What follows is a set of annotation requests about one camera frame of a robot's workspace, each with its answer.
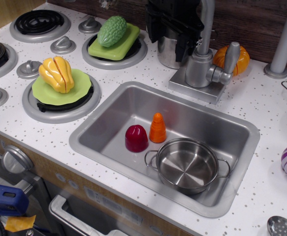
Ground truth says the grey vertical pole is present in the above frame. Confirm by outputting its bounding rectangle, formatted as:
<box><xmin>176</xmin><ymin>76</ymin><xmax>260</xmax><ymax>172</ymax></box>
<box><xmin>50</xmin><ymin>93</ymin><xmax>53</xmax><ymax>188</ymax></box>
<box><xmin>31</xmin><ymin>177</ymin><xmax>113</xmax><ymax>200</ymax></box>
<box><xmin>264</xmin><ymin>20</ymin><xmax>287</xmax><ymax>79</ymax></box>

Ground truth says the light green round plate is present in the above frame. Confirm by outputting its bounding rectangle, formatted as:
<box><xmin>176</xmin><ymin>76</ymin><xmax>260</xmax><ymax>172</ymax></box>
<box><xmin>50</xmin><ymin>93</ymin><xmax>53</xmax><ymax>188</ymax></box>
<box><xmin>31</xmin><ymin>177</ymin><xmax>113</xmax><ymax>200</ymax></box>
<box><xmin>32</xmin><ymin>69</ymin><xmax>92</xmax><ymax>106</ymax></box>

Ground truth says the orange toy pumpkin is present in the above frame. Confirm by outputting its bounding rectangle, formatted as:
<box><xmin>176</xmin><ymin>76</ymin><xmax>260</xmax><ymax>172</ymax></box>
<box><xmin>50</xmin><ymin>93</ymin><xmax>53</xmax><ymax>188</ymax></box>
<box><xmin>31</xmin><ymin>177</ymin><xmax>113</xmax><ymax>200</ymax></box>
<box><xmin>213</xmin><ymin>45</ymin><xmax>250</xmax><ymax>76</ymax></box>

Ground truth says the grey oven dial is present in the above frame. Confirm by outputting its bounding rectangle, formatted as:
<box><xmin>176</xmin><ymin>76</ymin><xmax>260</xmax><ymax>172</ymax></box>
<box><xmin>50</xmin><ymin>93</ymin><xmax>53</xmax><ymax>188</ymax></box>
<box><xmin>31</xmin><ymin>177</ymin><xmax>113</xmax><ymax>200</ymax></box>
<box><xmin>1</xmin><ymin>145</ymin><xmax>34</xmax><ymax>174</ymax></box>

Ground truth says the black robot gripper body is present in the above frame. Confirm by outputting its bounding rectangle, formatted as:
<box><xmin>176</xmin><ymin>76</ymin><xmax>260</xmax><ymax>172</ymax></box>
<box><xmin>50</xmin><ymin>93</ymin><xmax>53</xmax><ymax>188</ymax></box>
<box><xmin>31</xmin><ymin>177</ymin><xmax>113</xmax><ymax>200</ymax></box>
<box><xmin>145</xmin><ymin>0</ymin><xmax>204</xmax><ymax>39</ymax></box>

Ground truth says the dark red toy vegetable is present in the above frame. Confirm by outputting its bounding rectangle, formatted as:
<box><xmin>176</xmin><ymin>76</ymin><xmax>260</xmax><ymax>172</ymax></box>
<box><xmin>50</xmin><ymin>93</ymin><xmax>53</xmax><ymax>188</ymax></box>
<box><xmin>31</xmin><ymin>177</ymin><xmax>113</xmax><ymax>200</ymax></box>
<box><xmin>125</xmin><ymin>124</ymin><xmax>149</xmax><ymax>152</ymax></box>

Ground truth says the front burner with ring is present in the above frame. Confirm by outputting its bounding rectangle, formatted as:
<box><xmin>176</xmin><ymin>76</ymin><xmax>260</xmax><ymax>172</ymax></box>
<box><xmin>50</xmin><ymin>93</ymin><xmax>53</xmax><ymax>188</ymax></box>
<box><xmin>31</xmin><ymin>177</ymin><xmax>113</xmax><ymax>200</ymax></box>
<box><xmin>22</xmin><ymin>75</ymin><xmax>101</xmax><ymax>124</ymax></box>

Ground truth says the silver toy faucet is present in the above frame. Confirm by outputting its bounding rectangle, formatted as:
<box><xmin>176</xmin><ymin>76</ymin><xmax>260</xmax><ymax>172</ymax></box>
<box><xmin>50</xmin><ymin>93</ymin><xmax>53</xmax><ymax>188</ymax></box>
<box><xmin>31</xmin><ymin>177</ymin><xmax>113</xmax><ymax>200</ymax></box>
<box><xmin>168</xmin><ymin>0</ymin><xmax>240</xmax><ymax>104</ymax></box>

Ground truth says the small steel pot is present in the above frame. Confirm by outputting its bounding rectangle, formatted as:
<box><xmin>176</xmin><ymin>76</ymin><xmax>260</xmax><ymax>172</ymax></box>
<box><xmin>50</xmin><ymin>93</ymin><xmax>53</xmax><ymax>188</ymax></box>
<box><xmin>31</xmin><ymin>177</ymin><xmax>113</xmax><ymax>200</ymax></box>
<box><xmin>144</xmin><ymin>138</ymin><xmax>231</xmax><ymax>195</ymax></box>

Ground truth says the green rectangular tray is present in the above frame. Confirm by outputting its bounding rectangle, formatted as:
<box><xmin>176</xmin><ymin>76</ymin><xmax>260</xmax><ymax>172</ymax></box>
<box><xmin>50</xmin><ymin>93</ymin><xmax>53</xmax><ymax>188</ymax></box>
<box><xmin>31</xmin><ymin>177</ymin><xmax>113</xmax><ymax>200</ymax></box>
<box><xmin>88</xmin><ymin>23</ymin><xmax>140</xmax><ymax>61</ymax></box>

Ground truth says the green toy bitter gourd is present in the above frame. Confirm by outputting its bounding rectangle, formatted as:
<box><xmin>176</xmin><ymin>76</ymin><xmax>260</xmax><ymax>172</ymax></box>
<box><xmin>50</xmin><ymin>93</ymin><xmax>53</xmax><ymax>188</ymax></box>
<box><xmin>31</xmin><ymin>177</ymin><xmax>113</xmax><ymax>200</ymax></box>
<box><xmin>97</xmin><ymin>16</ymin><xmax>127</xmax><ymax>47</ymax></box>

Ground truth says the orange toy carrot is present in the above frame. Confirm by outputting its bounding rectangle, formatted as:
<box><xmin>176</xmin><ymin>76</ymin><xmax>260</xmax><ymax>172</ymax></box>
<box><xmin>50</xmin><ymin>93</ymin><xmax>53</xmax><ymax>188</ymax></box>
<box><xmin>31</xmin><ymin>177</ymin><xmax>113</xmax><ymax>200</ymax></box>
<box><xmin>149</xmin><ymin>113</ymin><xmax>166</xmax><ymax>143</ymax></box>

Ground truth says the silver slotted spoon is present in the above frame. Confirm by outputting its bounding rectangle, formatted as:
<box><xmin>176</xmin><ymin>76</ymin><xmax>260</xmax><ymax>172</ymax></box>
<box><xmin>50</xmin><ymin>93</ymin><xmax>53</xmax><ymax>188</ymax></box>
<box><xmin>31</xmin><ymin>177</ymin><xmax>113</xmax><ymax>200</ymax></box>
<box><xmin>267</xmin><ymin>216</ymin><xmax>287</xmax><ymax>236</ymax></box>

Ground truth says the grey stove knob rear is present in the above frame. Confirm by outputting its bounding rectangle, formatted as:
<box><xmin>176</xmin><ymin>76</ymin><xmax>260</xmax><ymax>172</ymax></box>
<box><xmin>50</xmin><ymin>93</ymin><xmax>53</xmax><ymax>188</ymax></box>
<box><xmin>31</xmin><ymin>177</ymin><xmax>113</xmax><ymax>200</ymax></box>
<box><xmin>78</xmin><ymin>16</ymin><xmax>102</xmax><ymax>34</ymax></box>

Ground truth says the black coil burner rear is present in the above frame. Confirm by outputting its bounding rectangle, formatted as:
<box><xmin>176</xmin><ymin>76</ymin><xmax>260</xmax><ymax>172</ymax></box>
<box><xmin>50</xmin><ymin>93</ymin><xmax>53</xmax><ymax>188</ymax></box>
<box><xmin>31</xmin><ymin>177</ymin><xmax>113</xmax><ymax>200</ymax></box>
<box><xmin>9</xmin><ymin>10</ymin><xmax>71</xmax><ymax>43</ymax></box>

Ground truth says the grey stove knob middle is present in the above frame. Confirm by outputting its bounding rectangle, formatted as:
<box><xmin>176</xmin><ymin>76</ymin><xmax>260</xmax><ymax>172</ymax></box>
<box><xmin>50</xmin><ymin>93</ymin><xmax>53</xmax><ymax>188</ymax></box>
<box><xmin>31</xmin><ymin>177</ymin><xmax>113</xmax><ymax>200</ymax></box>
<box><xmin>50</xmin><ymin>36</ymin><xmax>76</xmax><ymax>55</ymax></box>

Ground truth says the oven door handle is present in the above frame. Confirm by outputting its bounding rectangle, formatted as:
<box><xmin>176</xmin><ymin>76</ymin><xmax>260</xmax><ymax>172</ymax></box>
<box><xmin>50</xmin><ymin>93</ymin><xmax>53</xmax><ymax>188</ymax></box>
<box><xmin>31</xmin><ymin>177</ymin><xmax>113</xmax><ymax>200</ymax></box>
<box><xmin>48</xmin><ymin>194</ymin><xmax>127</xmax><ymax>236</ymax></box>

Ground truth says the blue clamp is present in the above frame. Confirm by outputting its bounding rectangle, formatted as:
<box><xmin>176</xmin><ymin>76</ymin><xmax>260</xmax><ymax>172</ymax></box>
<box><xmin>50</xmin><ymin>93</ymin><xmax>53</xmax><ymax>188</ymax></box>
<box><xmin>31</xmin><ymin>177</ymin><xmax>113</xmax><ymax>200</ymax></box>
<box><xmin>0</xmin><ymin>185</ymin><xmax>29</xmax><ymax>216</ymax></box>

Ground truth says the tall steel cup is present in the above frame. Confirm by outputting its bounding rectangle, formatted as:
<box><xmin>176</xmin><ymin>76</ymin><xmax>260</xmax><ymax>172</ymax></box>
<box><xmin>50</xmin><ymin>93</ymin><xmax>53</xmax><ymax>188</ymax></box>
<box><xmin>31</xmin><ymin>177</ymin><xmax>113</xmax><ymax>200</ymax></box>
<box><xmin>158</xmin><ymin>29</ymin><xmax>187</xmax><ymax>69</ymax></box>

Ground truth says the silver sink basin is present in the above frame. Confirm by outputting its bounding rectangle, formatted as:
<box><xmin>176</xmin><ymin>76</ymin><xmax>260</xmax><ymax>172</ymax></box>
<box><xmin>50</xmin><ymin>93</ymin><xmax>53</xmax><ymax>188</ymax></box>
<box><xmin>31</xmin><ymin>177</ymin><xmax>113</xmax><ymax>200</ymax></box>
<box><xmin>69</xmin><ymin>82</ymin><xmax>260</xmax><ymax>218</ymax></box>

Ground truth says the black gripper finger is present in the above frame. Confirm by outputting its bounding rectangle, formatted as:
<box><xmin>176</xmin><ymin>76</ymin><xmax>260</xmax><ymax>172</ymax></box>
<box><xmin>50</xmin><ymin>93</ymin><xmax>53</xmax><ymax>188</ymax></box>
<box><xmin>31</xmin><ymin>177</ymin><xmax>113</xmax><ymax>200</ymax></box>
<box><xmin>146</xmin><ymin>13</ymin><xmax>167</xmax><ymax>43</ymax></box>
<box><xmin>175</xmin><ymin>33</ymin><xmax>198</xmax><ymax>62</ymax></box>

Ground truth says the grey stove knob front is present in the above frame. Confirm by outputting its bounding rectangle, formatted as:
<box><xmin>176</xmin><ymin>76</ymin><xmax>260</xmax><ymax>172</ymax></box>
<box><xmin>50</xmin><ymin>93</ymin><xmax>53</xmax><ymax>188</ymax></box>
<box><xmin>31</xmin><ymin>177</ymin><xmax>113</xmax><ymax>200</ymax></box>
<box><xmin>16</xmin><ymin>60</ymin><xmax>42</xmax><ymax>79</ymax></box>

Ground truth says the yellow toy starfruit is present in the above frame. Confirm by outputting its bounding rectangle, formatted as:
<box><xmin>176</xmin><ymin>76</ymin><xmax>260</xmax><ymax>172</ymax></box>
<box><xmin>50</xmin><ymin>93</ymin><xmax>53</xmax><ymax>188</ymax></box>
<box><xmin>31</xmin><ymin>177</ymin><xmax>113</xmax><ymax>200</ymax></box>
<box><xmin>38</xmin><ymin>56</ymin><xmax>75</xmax><ymax>93</ymax></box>

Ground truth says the middle rear burner ring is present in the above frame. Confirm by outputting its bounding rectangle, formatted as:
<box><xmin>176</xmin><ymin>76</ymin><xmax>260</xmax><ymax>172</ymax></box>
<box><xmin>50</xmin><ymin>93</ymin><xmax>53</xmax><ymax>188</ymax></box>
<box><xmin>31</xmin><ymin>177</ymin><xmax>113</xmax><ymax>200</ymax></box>
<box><xmin>81</xmin><ymin>33</ymin><xmax>148</xmax><ymax>70</ymax></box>

